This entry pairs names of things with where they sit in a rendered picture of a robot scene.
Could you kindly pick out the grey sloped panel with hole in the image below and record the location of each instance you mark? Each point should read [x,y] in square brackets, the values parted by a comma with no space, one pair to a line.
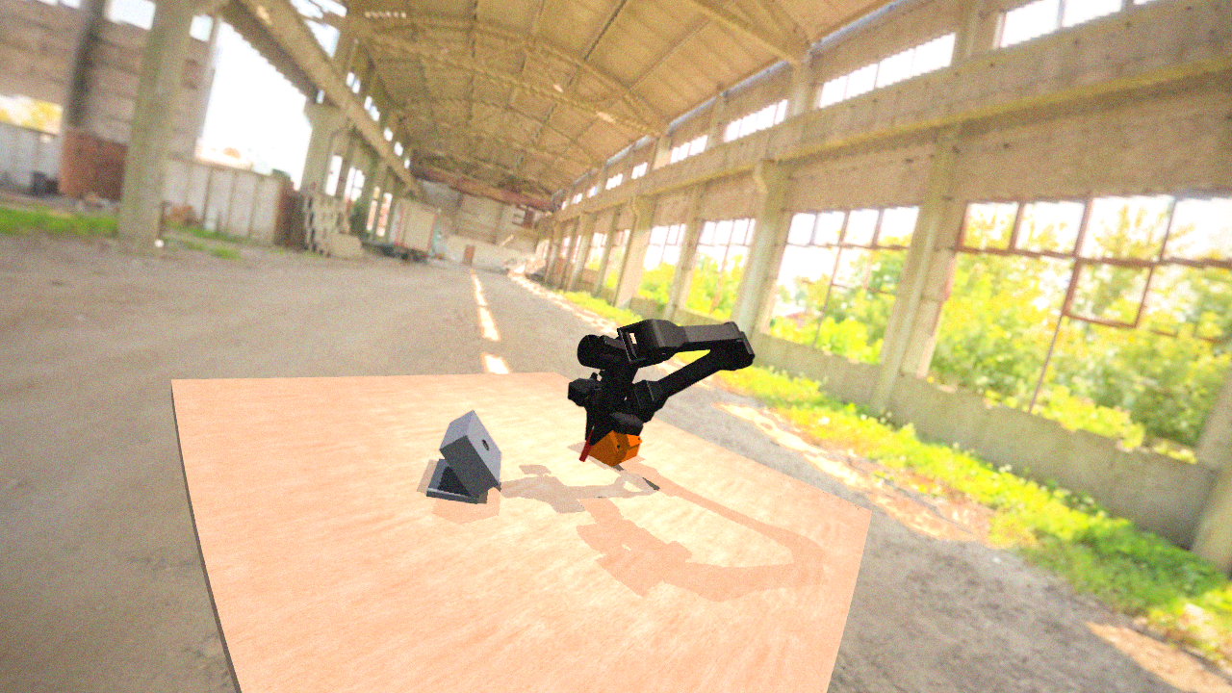
[472,462]

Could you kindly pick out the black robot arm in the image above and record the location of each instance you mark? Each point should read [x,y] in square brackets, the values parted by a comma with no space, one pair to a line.
[657,341]

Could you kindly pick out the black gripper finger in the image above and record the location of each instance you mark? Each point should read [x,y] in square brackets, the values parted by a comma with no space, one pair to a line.
[601,428]
[590,420]

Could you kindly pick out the dark red peg with grey band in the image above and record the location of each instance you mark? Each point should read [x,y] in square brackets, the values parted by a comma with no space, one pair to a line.
[586,448]

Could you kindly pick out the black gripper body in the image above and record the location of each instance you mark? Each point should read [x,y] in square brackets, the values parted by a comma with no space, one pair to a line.
[620,422]

